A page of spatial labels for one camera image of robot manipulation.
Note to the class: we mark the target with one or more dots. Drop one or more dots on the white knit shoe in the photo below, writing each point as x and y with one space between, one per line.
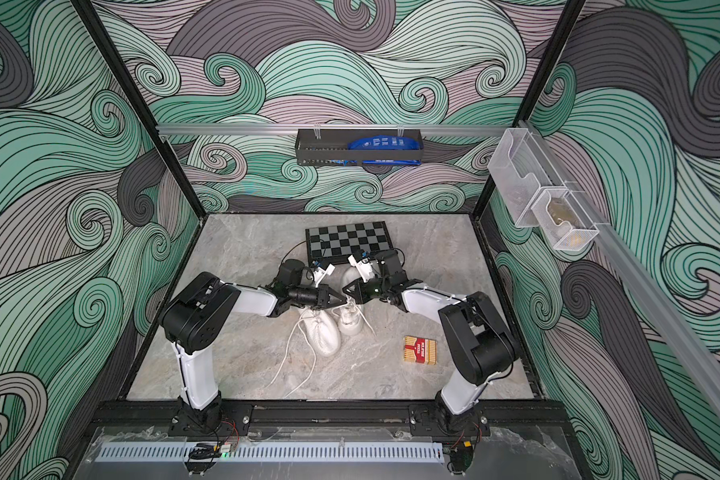
321 332
350 316

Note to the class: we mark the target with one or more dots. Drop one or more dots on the black corner frame post left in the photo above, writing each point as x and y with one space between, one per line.
111 56

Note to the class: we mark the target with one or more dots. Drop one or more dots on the black corner frame post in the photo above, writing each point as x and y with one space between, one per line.
544 27
111 56

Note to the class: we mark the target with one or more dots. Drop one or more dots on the clear plastic bin large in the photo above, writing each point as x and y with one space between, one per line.
522 169

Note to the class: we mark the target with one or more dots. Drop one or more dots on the clear plastic bin small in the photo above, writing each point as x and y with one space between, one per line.
564 222

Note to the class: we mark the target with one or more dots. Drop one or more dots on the black wall tray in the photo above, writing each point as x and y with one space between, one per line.
330 149

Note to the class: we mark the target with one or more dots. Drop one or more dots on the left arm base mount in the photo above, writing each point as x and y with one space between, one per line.
221 418

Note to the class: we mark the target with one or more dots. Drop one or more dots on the aluminium rail back wall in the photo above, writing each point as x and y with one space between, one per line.
278 129

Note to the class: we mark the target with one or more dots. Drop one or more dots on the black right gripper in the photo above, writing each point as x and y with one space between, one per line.
363 292

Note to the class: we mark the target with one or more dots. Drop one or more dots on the black corner frame post right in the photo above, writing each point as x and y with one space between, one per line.
544 27

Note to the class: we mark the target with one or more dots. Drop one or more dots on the black grey chessboard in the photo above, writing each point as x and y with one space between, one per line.
335 244

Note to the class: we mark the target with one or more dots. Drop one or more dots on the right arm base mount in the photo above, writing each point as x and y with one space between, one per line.
435 420

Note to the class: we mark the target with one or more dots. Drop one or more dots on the red yellow matchbox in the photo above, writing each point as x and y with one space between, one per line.
420 350

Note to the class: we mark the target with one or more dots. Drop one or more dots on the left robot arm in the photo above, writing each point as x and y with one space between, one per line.
195 317

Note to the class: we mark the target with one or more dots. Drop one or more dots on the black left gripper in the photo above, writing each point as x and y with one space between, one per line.
322 297

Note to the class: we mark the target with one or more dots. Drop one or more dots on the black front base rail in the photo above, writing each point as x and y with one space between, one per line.
390 412

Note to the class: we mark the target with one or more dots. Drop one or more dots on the white slotted cable duct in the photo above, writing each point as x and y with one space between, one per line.
283 452

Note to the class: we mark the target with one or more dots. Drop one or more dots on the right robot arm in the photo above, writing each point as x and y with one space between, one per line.
481 346

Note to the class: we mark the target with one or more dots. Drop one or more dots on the blue oval object in tray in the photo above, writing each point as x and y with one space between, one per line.
384 143

